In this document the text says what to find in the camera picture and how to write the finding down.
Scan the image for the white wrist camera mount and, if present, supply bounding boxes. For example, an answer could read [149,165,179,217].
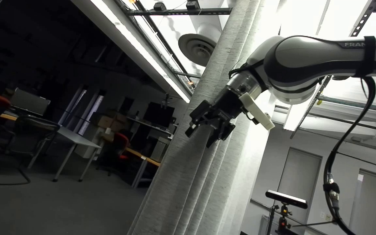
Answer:
[239,92,277,133]

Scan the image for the dark office desk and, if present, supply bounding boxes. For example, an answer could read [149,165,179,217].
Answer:
[0,112,62,172]

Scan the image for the stacked cardboard boxes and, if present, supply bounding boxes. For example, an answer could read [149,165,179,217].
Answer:
[97,114,128,133]

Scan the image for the black stereo camera bar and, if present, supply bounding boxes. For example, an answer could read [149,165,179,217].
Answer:
[264,190,310,211]

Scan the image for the black velcro strap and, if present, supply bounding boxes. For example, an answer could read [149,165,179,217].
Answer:
[357,36,376,79]

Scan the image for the grey laptop screen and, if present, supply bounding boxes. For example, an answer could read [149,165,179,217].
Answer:
[9,88,53,118]

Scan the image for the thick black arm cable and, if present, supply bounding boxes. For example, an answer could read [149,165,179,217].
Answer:
[323,75,376,235]

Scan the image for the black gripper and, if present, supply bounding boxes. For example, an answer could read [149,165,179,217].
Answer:
[184,89,247,149]

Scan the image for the black desktop monitor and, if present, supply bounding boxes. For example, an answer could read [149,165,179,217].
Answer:
[143,102,177,130]

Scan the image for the black camera tripod head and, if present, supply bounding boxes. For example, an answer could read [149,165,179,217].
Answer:
[274,204,295,235]

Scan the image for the grey folding table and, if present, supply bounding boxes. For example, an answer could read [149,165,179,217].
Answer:
[51,127,102,183]

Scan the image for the long ceiling light strip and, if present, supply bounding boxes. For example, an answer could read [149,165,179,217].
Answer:
[72,0,192,102]

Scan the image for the black curtain rail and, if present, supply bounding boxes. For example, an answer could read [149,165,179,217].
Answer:
[127,0,233,18]

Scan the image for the wooden table with metal legs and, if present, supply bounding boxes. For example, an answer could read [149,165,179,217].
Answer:
[124,147,162,190]

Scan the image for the orange office chair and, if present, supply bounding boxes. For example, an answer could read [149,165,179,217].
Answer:
[98,131,132,176]

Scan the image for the plain grey door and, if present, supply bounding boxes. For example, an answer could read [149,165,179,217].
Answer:
[278,147,324,235]

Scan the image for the round ceiling air vent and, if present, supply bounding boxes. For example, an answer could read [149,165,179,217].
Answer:
[178,33,220,69]

